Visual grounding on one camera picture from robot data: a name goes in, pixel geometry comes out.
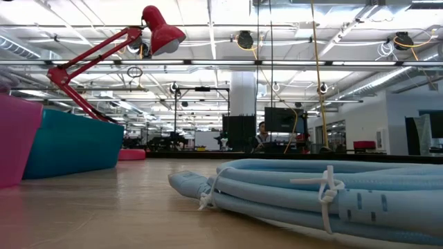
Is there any black screen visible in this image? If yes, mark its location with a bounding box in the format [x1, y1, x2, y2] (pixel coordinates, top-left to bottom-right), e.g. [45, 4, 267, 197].
[264, 106, 305, 134]

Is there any person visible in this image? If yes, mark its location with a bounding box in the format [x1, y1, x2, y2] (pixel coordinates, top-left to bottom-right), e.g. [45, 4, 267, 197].
[251, 120, 275, 154]

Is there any thick yellow cord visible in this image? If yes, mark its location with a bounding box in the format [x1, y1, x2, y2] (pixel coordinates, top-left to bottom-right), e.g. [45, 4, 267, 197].
[310, 0, 333, 154]

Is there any light blue cable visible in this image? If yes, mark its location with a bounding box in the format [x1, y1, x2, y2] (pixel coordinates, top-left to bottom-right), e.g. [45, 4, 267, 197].
[168, 158, 443, 248]

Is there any teal plastic bin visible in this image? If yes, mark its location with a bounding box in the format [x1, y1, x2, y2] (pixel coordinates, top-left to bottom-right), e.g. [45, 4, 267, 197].
[22, 109, 125, 180]

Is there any red box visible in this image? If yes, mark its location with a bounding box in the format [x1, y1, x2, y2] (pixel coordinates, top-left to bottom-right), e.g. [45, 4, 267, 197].
[352, 140, 377, 151]

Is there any black cord reel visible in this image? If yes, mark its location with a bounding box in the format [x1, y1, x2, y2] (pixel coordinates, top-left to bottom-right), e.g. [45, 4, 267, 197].
[394, 30, 415, 51]
[237, 30, 255, 50]

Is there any thin yellow cord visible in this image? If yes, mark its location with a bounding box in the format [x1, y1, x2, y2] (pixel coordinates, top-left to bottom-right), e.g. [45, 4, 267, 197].
[235, 33, 299, 155]

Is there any whiteboard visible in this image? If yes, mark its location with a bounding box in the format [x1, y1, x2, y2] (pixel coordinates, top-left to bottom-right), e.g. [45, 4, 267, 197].
[194, 131, 222, 151]

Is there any black cabinet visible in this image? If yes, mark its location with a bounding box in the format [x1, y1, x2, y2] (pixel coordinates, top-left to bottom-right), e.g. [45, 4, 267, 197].
[221, 115, 257, 155]

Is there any pink plastic bin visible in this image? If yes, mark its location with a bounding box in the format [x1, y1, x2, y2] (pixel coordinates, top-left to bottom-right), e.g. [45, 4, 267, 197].
[0, 93, 44, 190]

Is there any black frame rig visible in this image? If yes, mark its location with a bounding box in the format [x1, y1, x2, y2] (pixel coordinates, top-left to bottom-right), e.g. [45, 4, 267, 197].
[172, 86, 231, 153]

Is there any red desk lamp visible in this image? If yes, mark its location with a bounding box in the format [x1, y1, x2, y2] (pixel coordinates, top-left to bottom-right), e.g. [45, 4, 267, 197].
[46, 4, 187, 162]

